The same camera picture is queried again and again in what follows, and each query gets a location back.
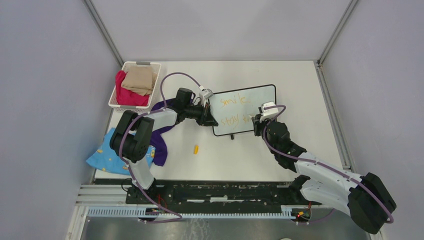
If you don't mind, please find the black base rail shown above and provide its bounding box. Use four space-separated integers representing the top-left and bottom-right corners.
146 180 319 215

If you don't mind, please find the purple cable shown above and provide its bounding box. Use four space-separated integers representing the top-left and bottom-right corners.
117 72 204 224
261 104 395 225

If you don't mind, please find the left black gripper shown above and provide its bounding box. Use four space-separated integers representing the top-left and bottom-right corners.
185 102 218 128

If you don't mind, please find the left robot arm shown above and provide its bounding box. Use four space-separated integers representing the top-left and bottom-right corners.
109 88 219 204

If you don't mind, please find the yellow marker cap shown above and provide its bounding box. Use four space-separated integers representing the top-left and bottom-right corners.
193 145 199 155

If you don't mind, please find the white cable duct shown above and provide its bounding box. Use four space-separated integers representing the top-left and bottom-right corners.
87 206 295 220

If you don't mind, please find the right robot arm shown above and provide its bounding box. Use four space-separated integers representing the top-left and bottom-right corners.
251 114 397 235

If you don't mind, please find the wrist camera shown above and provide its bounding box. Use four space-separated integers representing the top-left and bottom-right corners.
199 88 214 104
259 101 279 122

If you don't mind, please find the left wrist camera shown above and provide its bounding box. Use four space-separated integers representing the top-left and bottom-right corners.
199 88 214 104

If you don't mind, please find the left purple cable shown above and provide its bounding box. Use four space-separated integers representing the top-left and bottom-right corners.
117 72 204 224

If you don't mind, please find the black framed whiteboard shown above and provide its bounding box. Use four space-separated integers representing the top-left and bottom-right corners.
208 84 277 137

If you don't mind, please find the beige cloth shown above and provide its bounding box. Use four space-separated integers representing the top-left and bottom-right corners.
121 66 157 96

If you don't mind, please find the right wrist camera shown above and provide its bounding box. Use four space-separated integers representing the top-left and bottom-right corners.
259 101 279 122

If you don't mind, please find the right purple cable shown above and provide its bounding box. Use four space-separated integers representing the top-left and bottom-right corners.
261 104 395 225

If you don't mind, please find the purple cloth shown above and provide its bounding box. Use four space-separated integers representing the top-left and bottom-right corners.
147 97 176 168

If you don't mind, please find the red cloth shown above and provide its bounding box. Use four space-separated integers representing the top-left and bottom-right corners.
115 70 150 107

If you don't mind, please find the blue patterned cloth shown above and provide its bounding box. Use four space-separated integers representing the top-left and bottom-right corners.
86 127 156 176

